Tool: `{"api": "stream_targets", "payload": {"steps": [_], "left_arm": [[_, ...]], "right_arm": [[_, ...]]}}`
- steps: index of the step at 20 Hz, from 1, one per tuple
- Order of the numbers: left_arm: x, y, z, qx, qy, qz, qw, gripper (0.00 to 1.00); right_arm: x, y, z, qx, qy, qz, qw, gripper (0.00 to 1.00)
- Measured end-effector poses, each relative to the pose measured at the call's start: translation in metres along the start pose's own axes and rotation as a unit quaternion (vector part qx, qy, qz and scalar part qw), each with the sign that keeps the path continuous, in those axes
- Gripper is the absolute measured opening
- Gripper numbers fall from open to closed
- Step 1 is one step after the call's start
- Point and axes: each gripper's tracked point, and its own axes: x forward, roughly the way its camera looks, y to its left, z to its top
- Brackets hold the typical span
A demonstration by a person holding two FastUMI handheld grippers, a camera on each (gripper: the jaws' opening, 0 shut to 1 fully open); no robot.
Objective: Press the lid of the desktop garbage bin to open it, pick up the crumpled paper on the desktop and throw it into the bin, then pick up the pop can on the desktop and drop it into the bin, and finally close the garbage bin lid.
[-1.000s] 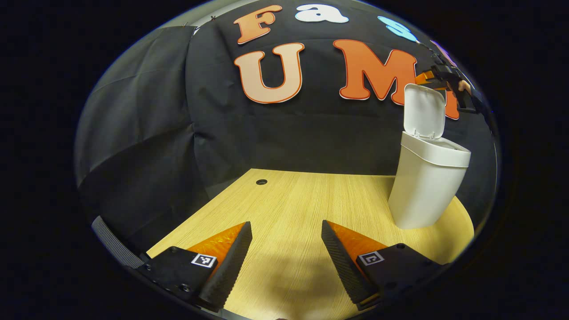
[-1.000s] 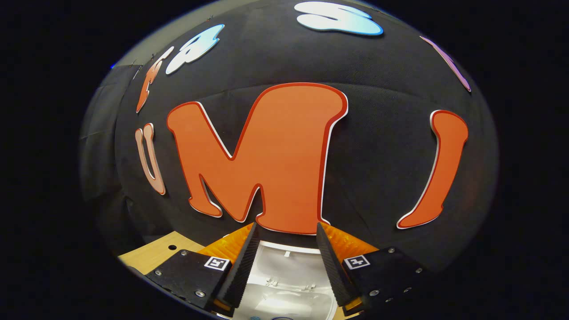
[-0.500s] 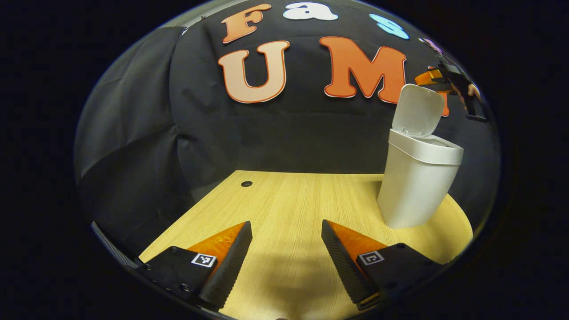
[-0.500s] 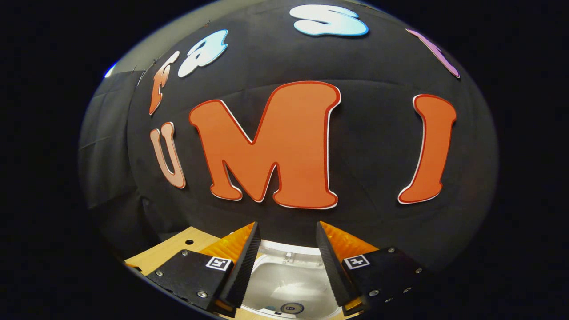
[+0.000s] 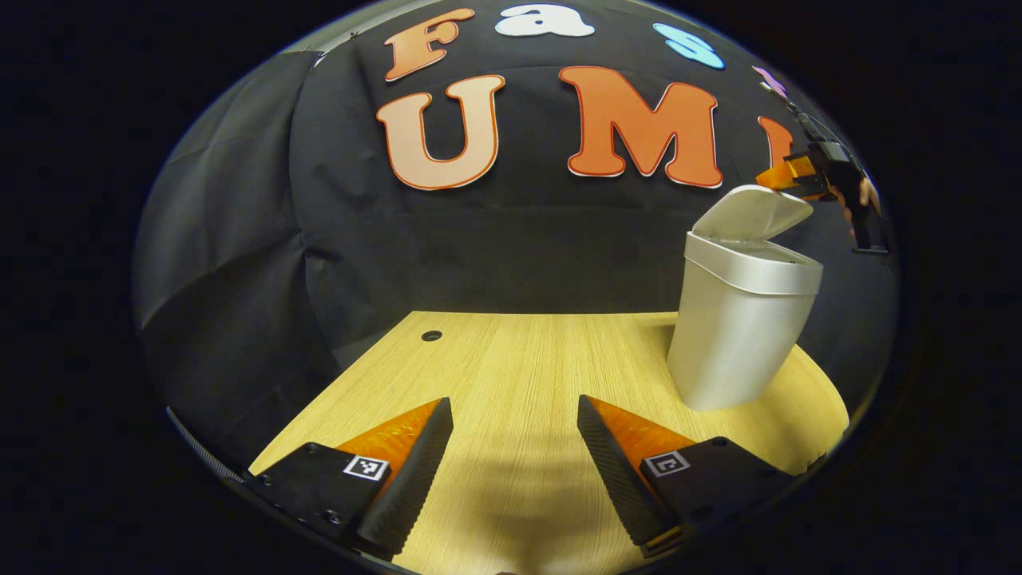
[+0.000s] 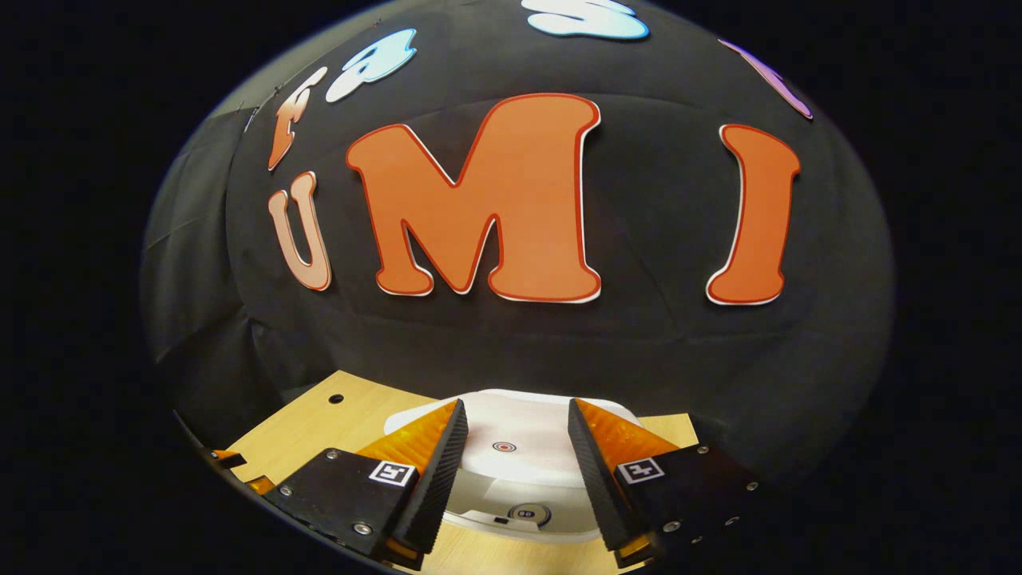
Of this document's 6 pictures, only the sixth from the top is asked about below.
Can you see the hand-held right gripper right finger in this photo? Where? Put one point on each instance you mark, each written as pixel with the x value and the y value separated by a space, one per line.
pixel 599 487

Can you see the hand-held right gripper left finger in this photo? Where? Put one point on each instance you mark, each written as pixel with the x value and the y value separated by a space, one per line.
pixel 435 487

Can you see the wooden desktop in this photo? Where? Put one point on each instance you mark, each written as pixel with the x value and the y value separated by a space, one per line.
pixel 319 423

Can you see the white desktop garbage bin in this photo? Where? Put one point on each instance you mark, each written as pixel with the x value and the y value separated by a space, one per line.
pixel 519 423

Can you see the black backdrop cloth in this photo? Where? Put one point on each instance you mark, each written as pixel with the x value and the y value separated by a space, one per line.
pixel 639 343

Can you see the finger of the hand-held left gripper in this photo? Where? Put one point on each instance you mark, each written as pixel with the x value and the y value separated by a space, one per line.
pixel 260 485
pixel 226 458

